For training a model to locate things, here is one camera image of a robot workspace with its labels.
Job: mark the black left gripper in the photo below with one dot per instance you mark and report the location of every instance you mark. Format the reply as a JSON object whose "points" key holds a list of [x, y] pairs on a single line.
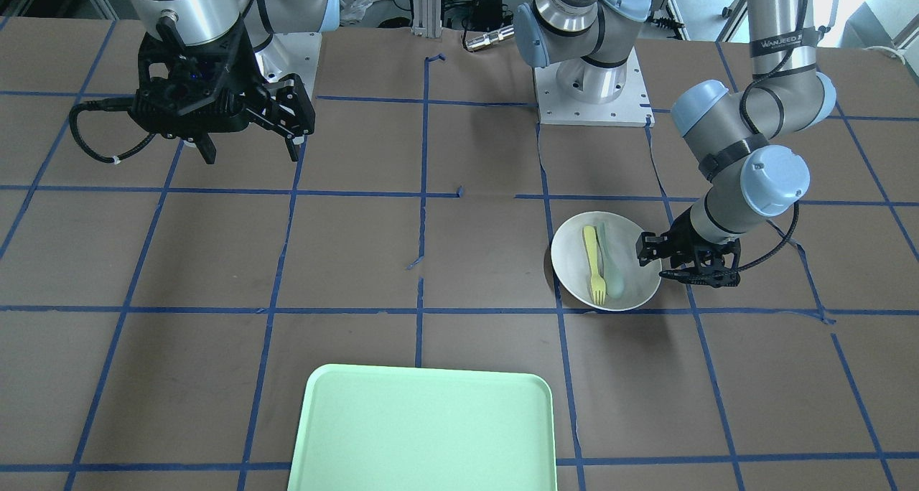
{"points": [[686, 237]]}

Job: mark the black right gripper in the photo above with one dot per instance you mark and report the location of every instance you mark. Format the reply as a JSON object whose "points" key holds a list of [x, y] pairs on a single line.
{"points": [[256, 82]]}

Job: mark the white round plate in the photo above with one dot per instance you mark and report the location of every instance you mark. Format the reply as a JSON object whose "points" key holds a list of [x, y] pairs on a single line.
{"points": [[628, 284]]}

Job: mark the yellow plastic fork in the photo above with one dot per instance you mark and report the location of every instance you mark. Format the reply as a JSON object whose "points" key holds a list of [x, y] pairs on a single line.
{"points": [[597, 283]]}

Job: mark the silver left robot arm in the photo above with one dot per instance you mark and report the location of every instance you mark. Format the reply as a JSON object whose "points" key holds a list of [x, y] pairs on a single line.
{"points": [[731, 134]]}

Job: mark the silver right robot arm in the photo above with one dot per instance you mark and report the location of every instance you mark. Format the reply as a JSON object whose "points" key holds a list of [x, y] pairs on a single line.
{"points": [[200, 21]]}

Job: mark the black power brick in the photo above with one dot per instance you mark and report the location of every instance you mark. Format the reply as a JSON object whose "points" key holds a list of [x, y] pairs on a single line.
{"points": [[485, 15]]}

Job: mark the light green plastic tray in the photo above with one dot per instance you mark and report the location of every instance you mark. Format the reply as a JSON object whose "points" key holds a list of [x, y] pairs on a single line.
{"points": [[368, 427]]}

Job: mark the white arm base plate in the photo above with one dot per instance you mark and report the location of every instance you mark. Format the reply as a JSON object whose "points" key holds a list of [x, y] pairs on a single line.
{"points": [[574, 93], [296, 53]]}

